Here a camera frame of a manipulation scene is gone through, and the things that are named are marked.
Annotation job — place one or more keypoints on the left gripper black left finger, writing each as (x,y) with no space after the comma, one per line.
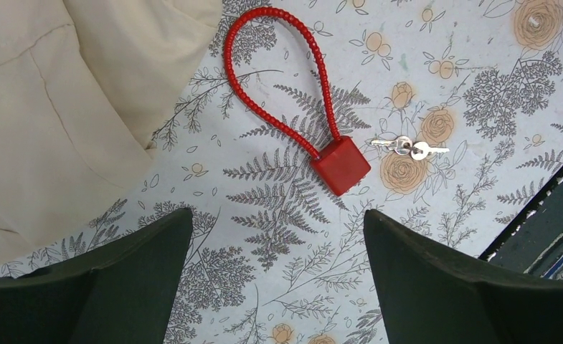
(121,292)

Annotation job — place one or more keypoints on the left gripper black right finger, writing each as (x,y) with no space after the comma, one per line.
(431,293)

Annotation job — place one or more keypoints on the silver keys of red lock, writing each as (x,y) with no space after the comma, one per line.
(404,146)

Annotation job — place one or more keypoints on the red cable lock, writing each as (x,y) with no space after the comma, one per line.
(340,164)

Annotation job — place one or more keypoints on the floral patterned table mat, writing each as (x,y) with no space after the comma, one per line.
(275,256)

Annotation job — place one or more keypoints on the beige folded cloth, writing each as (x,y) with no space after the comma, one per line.
(83,85)

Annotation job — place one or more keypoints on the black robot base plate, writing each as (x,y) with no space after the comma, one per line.
(532,243)

